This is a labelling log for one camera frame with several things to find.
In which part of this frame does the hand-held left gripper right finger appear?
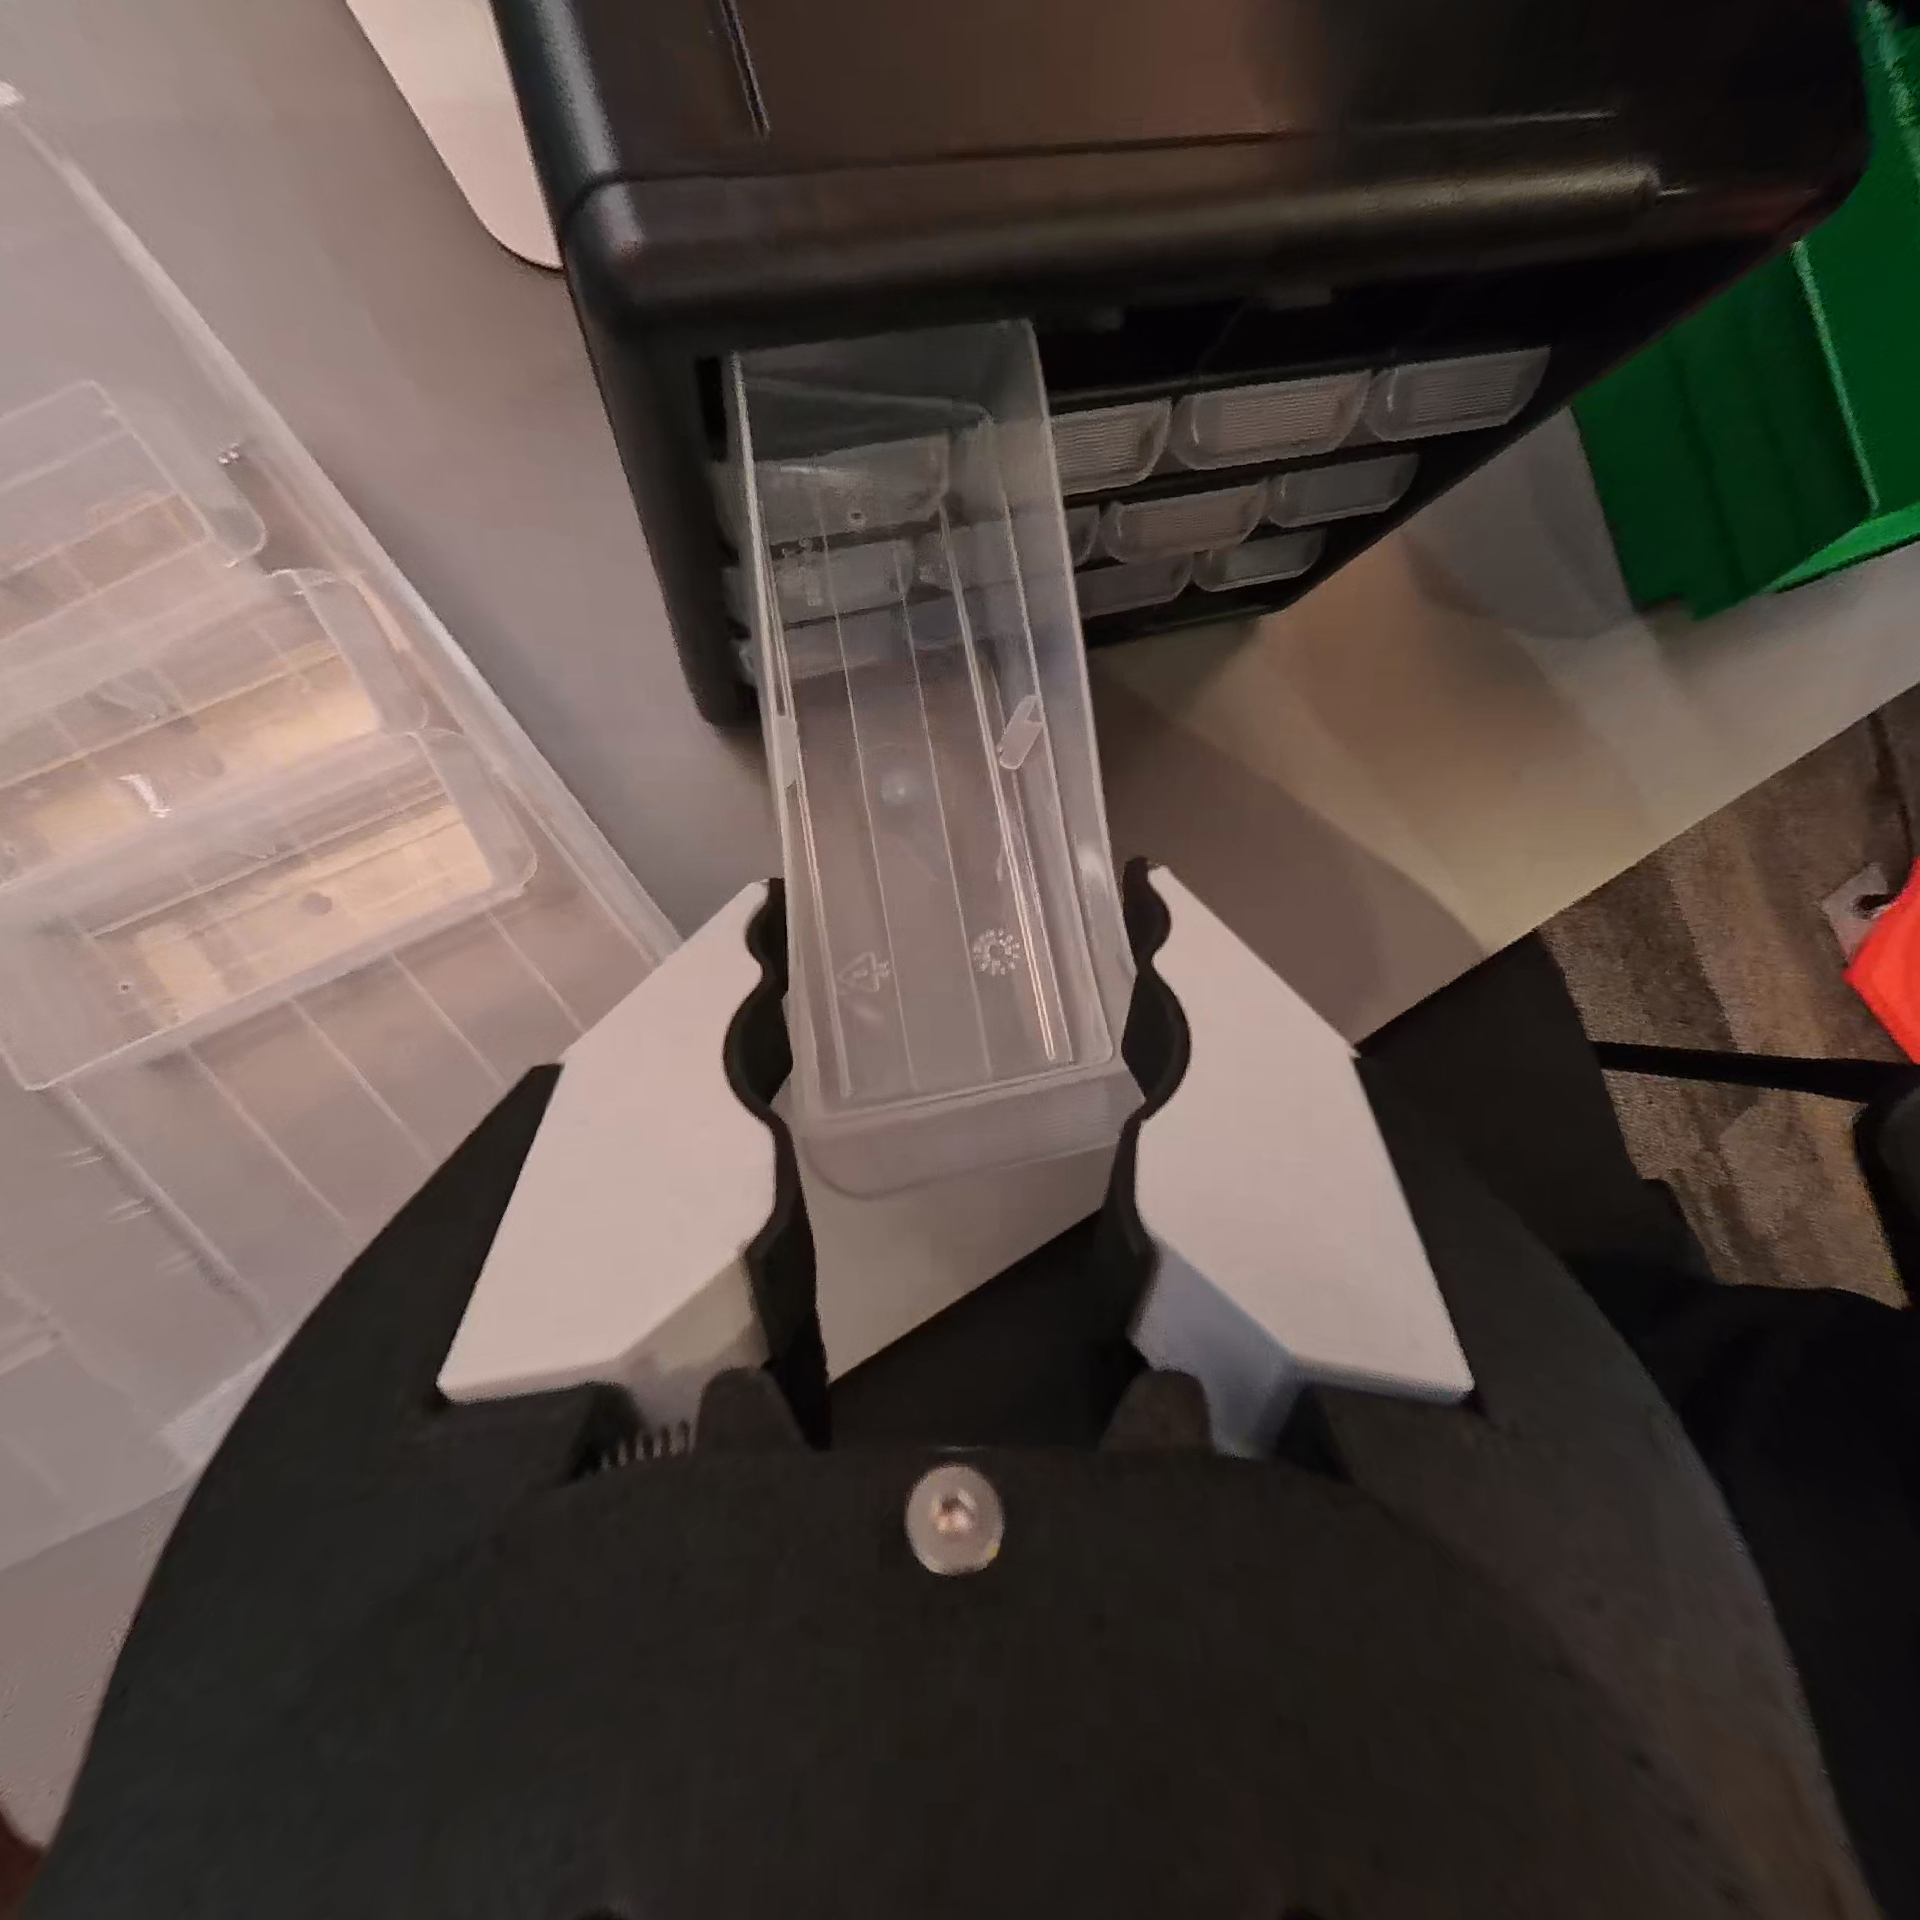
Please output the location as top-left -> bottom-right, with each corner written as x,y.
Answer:
1113,859 -> 1478,1455

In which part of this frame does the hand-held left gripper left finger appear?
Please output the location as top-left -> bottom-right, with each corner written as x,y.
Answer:
439,883 -> 829,1455

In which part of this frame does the large clear plastic bin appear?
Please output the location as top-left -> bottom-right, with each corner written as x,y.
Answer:
0,89 -> 681,1578

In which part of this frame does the row of clear cabinet drawers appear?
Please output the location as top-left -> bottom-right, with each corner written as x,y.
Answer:
703,348 -> 1552,682

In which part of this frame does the green plastic bin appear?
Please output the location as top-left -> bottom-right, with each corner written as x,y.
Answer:
1572,0 -> 1920,619

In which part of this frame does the black drawer cabinet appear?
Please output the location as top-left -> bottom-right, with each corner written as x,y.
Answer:
492,0 -> 1871,731

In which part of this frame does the person's dark clothing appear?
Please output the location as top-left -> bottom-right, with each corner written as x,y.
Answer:
1358,931 -> 1920,1920

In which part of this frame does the red object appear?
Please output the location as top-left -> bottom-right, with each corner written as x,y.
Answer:
1845,858 -> 1920,1059

